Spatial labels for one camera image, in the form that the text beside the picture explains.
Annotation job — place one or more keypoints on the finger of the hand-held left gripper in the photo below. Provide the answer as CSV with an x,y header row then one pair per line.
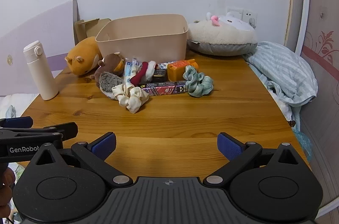
x,y
16,122
66,130

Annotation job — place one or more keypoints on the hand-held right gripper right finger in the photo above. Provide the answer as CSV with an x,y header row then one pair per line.
x,y
229,146

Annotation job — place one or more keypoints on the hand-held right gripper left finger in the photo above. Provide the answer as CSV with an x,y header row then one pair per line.
x,y
103,146

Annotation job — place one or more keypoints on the cream scrunchie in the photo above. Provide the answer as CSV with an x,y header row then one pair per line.
x,y
132,99

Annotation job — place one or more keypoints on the grey plush hedgehog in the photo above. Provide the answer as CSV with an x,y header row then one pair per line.
x,y
110,82

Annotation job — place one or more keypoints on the white blue packet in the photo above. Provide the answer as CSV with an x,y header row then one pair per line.
x,y
131,71

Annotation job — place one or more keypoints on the brown plush squirrel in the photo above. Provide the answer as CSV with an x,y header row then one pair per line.
x,y
110,62

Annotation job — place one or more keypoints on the small black box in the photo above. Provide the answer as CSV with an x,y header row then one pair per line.
x,y
160,76

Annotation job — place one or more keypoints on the orange packet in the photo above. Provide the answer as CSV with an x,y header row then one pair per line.
x,y
180,71

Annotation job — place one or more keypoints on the beige plastic container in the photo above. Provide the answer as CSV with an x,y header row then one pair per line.
x,y
143,41

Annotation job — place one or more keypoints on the person's left hand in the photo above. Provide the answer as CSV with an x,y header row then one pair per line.
x,y
6,181

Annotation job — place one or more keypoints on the grey cloth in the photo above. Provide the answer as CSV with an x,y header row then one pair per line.
x,y
10,111

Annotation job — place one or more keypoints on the white bedding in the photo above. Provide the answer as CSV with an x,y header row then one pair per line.
x,y
18,103

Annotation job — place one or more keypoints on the white thermos bottle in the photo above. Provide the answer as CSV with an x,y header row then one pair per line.
x,y
42,72

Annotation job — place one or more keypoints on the green scrunchie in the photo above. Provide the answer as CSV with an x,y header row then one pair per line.
x,y
197,83

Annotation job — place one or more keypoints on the orange plush toy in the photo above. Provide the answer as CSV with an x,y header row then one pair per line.
x,y
83,58

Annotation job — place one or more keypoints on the bluish plastic bag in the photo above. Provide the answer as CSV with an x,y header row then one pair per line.
x,y
303,141

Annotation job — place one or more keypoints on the red white plush sock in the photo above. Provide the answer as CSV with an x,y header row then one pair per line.
x,y
141,74

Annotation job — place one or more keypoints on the long purple printed box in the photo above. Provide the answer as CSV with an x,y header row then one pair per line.
x,y
164,87

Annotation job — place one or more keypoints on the light blue striped cloth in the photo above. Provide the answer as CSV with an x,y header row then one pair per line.
x,y
286,70

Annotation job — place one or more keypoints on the lilac headboard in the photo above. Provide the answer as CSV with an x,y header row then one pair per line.
x,y
31,27

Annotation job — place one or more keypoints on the small white sachet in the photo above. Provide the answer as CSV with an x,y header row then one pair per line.
x,y
165,65

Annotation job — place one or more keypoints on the light wooden stand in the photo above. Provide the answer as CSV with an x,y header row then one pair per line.
x,y
91,26

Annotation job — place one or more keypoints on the white plush pillow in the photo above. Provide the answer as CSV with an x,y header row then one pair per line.
x,y
219,35

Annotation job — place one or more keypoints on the floral patterned wardrobe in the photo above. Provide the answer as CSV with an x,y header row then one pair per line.
x,y
323,54

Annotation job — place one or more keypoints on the white wall switch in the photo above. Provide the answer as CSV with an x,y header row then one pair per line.
x,y
247,15

